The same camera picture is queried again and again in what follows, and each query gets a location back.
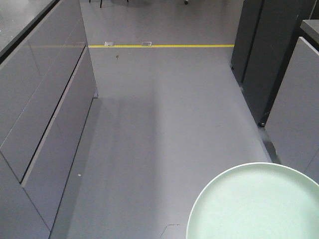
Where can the light green round plate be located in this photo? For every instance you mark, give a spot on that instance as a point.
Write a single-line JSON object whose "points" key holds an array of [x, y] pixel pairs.
{"points": [[256, 201]]}

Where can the grey drawer cabinet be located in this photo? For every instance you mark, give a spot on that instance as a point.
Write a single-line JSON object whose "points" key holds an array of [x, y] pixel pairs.
{"points": [[47, 85]]}

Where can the dark tall rolling cabinet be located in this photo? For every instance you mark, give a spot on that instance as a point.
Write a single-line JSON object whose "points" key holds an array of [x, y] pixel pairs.
{"points": [[267, 33]]}

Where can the grey cabinet on right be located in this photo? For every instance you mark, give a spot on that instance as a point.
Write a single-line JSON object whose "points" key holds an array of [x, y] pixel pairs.
{"points": [[293, 123]]}

